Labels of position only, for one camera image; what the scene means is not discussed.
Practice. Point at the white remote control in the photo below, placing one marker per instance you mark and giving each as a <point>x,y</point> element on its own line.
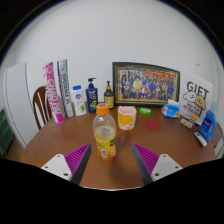
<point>200,139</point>

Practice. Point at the flat round red coaster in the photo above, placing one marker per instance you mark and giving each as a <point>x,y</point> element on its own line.
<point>153,125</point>

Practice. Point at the dark framed group picture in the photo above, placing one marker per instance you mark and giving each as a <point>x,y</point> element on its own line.
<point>145,83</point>

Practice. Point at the pink and yellow mug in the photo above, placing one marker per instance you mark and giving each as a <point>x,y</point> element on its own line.
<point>126,119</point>

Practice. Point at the wooden chair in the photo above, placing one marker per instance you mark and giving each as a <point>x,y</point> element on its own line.
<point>41,108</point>

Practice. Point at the white bottle blue cap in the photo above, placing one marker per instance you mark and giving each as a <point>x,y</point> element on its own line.
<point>79,103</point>

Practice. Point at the small cube puzzle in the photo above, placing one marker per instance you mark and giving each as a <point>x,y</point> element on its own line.
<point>193,118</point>

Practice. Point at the tall pink box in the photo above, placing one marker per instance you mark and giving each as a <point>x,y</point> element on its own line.
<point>54,96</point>

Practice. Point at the brown pump bottle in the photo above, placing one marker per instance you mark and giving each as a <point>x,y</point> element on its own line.
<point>109,98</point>

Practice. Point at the blue detergent bottle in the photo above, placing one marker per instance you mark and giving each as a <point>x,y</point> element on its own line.
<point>207,126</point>

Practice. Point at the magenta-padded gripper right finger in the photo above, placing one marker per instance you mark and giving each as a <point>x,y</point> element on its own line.
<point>165,166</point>

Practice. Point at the dark blue pump bottle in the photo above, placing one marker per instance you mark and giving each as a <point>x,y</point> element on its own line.
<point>91,98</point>

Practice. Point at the tall white green box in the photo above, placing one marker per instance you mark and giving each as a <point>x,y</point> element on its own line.
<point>66,90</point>

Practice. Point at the small green pack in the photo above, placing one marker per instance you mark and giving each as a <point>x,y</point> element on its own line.
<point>145,110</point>

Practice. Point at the blue tissue pack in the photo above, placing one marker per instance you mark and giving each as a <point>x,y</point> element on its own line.
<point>171,110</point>

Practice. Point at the small patterned snack pack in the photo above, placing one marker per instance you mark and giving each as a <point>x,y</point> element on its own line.
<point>186,123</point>

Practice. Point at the white paper gift bag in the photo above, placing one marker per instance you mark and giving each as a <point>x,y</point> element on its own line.
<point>196,95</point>

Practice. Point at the orange juice bottle orange cap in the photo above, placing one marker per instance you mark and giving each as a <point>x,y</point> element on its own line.
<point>105,140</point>

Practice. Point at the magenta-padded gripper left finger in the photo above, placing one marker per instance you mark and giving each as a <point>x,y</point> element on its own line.
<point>58,165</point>

